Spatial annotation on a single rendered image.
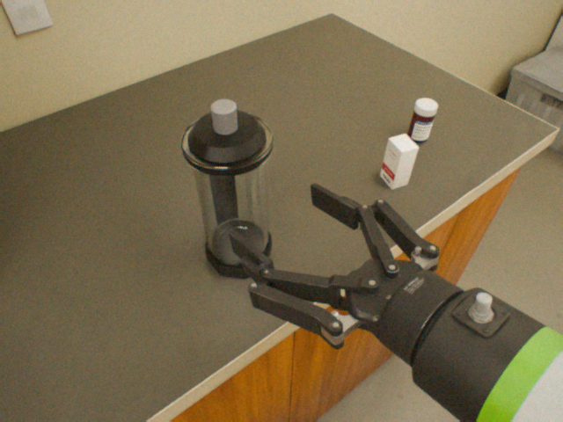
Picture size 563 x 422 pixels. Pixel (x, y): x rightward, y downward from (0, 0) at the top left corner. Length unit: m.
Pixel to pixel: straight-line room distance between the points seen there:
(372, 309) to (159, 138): 0.64
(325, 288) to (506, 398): 0.16
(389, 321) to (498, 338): 0.08
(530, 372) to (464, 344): 0.04
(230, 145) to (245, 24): 0.78
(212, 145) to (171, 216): 0.28
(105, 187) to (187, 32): 0.49
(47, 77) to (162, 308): 0.61
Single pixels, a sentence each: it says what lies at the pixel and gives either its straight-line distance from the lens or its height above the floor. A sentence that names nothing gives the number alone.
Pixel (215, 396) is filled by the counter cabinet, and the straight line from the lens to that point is 0.74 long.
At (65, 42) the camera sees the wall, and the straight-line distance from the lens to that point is 1.05.
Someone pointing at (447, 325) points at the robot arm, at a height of 1.21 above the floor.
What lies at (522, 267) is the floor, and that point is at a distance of 2.07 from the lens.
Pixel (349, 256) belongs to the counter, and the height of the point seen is 0.94.
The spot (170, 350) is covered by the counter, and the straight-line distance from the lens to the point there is 0.62.
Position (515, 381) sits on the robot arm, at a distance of 0.32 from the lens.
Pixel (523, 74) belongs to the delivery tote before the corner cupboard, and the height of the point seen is 0.32.
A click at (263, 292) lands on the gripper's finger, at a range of 0.40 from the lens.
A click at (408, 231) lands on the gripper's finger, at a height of 1.16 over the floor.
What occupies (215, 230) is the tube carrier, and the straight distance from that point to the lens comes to 0.58.
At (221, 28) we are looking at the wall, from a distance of 1.20.
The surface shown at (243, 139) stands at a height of 1.18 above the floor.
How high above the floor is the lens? 1.49
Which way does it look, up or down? 48 degrees down
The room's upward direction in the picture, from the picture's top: straight up
